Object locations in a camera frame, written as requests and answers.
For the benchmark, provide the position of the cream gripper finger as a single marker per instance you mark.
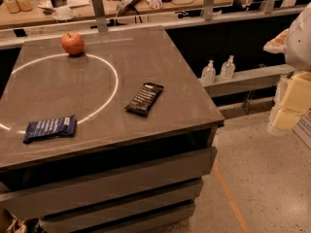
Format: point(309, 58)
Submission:
point(278, 118)
point(297, 100)

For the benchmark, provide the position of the blue rxbar blueberry wrapper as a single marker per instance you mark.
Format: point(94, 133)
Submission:
point(49, 128)

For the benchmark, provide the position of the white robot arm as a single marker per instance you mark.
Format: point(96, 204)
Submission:
point(295, 43)

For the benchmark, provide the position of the black rxbar chocolate wrapper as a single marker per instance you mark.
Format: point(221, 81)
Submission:
point(144, 99)

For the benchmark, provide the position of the clear sanitizer bottle right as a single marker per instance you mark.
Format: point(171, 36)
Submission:
point(228, 68)

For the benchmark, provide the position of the clear sanitizer bottle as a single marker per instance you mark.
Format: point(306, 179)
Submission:
point(228, 68)
point(208, 73)

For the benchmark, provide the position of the clear sanitizer bottle left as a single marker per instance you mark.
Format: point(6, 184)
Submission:
point(208, 73)

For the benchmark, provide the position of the grey drawer cabinet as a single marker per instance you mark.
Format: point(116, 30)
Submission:
point(111, 184)

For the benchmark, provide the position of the grey power strip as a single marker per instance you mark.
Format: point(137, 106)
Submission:
point(124, 5)

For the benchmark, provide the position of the red apple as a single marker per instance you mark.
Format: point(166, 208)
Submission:
point(73, 43)

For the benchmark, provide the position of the white bowl on desk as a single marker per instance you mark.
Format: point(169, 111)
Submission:
point(64, 13)

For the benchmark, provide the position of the amber liquid jar right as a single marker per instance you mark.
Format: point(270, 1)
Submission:
point(24, 5)

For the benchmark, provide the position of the amber liquid jar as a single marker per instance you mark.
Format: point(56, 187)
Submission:
point(24, 5)
point(12, 6)

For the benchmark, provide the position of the amber liquid jar left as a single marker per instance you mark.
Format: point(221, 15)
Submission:
point(12, 6)

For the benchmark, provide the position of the grey metal rail frame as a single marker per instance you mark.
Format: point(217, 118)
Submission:
point(15, 29)

